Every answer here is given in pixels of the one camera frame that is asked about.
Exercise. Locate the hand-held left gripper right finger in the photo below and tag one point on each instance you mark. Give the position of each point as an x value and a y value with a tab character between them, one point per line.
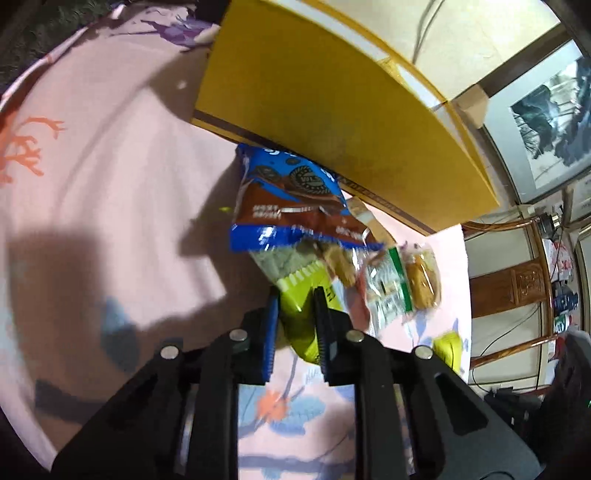
323	332

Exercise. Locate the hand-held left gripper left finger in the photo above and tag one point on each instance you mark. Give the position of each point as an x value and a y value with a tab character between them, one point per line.
272	332

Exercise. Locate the lime green snack packet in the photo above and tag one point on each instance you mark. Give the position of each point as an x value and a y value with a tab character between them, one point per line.
300	295

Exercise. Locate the yellow cardboard box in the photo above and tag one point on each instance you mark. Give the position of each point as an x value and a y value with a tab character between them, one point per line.
323	101

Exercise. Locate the clear biscuit packet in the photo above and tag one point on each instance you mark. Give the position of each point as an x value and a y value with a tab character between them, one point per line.
341	267

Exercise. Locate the green and white snack packet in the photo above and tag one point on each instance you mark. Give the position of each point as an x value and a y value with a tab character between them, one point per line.
385	286

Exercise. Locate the blue cloth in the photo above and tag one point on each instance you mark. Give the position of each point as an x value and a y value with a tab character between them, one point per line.
565	301

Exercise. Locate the clear bun packet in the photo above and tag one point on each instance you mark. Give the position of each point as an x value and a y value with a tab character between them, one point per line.
422	281

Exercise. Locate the wooden chair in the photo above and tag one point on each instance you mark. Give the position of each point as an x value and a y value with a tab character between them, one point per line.
521	281

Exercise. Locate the yellow snack packet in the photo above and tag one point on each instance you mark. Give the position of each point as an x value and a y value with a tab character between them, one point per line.
445	348

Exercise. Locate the blue cookie packet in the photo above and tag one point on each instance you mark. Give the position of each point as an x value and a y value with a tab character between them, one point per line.
286	198

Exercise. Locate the pink floral tablecloth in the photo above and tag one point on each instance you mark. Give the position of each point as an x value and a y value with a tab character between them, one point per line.
115	161

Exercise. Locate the framed ink painting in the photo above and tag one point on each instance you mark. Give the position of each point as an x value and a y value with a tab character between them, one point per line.
554	124

